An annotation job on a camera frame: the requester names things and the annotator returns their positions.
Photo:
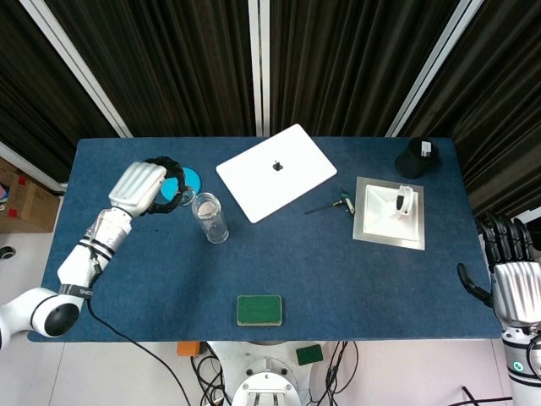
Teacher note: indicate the white square tray stand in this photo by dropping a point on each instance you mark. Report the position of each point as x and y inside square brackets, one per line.
[389, 241]

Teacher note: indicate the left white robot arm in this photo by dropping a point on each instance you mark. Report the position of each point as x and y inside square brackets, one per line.
[76, 262]

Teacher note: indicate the small dark green sponge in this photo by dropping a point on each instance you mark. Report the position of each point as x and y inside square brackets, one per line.
[309, 354]

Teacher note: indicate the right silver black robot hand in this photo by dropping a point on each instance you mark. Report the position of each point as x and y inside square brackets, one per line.
[517, 292]

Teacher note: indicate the green yellow sponge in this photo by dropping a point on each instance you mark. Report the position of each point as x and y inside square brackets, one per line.
[259, 310]

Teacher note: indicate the blue table cloth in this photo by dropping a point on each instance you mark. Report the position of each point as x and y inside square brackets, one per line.
[317, 270]

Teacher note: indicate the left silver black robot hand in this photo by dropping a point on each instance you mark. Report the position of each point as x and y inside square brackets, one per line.
[135, 186]

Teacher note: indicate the brown cardboard box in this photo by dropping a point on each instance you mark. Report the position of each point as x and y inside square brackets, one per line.
[29, 203]

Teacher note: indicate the orange box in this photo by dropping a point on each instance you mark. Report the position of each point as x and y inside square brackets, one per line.
[188, 349]

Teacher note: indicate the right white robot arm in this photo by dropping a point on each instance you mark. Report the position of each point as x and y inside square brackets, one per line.
[524, 376]

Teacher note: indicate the black mesh pen holder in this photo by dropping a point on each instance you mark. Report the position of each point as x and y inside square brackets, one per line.
[414, 162]

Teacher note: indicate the black caster wheel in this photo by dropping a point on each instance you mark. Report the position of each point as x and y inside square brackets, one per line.
[7, 252]

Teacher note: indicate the white robot torso base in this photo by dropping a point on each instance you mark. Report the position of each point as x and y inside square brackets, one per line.
[266, 374]

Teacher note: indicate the dark pleated curtain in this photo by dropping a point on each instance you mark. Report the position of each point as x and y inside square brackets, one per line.
[190, 63]

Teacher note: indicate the white frame post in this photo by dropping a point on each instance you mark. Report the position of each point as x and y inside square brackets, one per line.
[258, 63]
[435, 67]
[76, 63]

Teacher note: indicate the white closed laptop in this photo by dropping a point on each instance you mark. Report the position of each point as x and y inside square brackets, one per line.
[274, 177]

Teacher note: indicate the clear glass jar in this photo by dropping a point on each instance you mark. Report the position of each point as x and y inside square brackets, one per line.
[212, 228]

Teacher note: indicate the teal round lid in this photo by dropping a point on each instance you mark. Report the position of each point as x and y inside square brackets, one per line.
[192, 177]

